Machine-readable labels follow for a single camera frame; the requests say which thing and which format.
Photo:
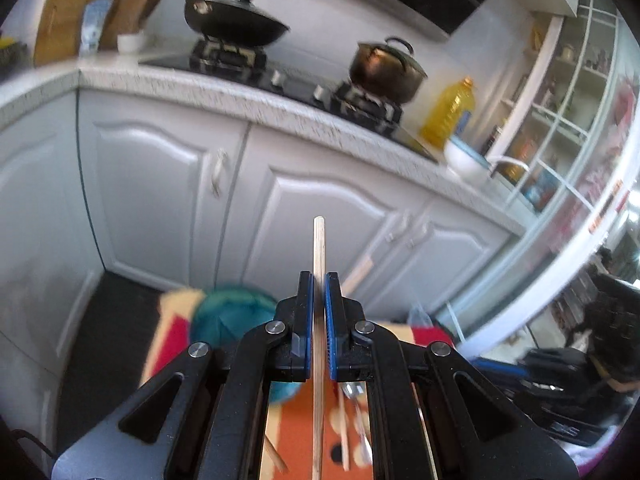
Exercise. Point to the white grid glass cabinet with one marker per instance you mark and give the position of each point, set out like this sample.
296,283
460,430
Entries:
565,100

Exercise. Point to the large white bowl blue rim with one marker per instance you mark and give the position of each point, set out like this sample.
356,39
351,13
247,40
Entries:
465,162

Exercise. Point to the white blue packet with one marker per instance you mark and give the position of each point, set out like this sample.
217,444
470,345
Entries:
95,27

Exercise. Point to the orange yellow printed blanket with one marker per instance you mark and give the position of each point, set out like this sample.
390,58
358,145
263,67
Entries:
170,335

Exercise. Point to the wooden cutting board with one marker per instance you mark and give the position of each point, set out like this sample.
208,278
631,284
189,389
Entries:
60,20

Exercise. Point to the clear plastic bag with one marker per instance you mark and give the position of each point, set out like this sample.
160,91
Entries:
420,315

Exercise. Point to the dark ribbed floor mat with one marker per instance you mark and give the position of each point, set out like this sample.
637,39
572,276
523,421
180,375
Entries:
110,340

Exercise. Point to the wooden chopstick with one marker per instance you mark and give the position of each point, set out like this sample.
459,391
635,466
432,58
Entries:
318,245
344,430
361,270
275,457

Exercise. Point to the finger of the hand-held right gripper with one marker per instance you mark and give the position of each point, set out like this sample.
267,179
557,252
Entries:
500,366

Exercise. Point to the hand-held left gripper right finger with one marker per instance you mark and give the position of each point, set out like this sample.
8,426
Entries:
331,330

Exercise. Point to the speckled stone countertop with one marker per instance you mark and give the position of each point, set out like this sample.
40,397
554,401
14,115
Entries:
200,87

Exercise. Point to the glass wok lid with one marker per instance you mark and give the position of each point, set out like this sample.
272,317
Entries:
235,10

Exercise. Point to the black wok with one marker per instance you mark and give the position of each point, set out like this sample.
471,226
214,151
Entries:
235,30

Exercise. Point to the dark stock pot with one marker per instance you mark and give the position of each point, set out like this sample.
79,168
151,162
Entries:
385,77

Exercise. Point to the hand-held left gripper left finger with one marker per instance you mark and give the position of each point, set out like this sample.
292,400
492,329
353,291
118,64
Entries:
307,330

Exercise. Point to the yellow cooking oil bottle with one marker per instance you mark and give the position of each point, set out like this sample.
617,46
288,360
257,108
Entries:
447,112

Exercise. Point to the stock pot lid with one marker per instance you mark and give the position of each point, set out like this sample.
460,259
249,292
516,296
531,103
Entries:
390,52

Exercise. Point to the floral utensil cup teal rim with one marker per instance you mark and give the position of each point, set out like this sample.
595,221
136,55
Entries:
225,315

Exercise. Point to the wooden knife block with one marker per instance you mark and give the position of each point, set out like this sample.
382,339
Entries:
132,10

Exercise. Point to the black gas stove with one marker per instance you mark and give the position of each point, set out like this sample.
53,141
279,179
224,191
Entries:
300,87

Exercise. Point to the small white bowl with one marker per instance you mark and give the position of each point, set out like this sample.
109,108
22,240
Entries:
130,42

